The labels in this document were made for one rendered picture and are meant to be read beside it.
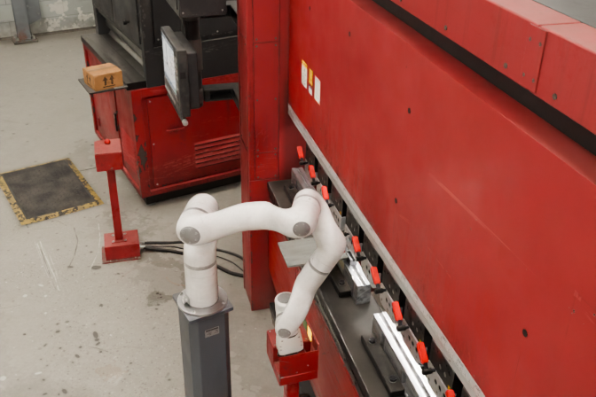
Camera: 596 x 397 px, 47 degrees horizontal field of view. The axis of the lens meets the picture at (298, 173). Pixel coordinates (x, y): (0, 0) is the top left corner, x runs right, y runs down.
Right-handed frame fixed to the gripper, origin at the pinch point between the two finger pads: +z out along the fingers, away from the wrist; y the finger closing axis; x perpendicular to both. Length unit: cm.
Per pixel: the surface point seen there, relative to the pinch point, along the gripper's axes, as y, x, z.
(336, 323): -19.6, -0.7, -11.9
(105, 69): 51, -256, -41
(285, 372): 4.0, 4.8, 0.9
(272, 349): 6.0, -5.1, -3.0
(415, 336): -31, 45, -42
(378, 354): -27.6, 22.8, -14.2
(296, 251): -14.5, -35.5, -24.9
